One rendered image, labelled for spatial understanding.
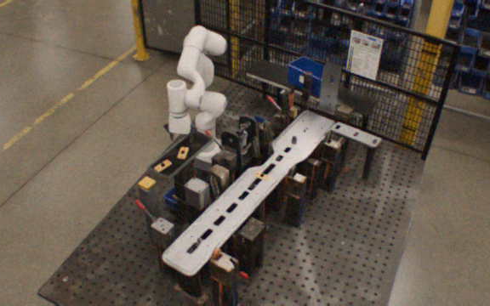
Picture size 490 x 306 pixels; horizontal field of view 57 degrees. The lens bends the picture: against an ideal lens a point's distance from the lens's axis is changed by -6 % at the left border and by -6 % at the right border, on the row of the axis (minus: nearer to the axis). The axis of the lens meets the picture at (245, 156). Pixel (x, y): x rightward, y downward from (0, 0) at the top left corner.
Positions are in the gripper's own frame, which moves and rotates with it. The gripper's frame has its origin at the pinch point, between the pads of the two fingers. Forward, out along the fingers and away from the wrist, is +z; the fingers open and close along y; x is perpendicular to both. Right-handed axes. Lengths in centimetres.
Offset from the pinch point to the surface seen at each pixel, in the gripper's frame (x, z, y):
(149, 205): -27.8, 20.3, -10.4
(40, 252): 5, 125, -120
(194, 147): 5.4, 9.3, 4.6
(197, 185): -16.5, 14.3, 11.3
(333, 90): 72, 9, 74
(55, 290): -63, 55, -55
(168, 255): -52, 25, 5
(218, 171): -1.5, 17.4, 18.1
